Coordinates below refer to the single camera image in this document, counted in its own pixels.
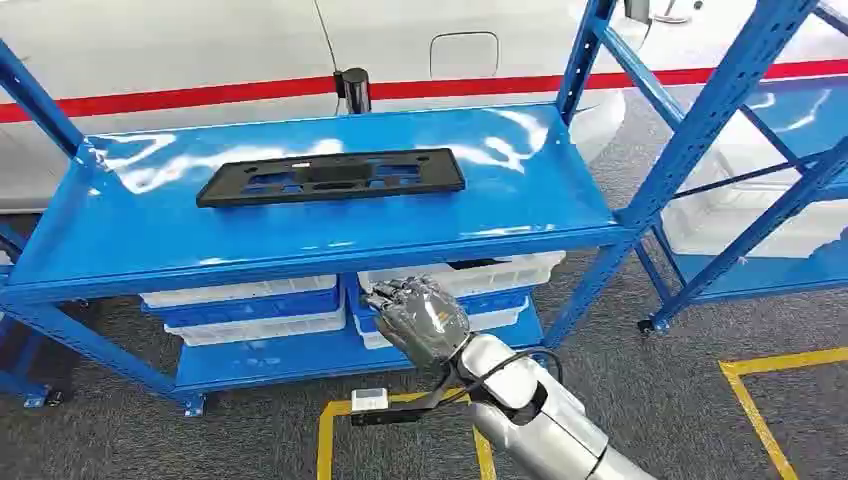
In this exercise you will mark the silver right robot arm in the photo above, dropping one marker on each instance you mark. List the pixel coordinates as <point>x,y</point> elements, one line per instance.
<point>530,430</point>

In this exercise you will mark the small black plastic part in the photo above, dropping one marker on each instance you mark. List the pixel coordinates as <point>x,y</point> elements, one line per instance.
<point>474,263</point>

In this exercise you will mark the large blue steel shelf rack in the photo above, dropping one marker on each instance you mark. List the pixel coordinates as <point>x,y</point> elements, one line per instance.
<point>331,232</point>

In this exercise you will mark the black plastic mounting plate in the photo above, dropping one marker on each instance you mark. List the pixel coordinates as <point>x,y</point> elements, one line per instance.
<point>344,173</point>

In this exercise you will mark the black cylinder post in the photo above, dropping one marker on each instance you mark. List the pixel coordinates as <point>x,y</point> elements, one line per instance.
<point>356,89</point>

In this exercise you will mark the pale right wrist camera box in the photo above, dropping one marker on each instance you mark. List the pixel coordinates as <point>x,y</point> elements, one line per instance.
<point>369,401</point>

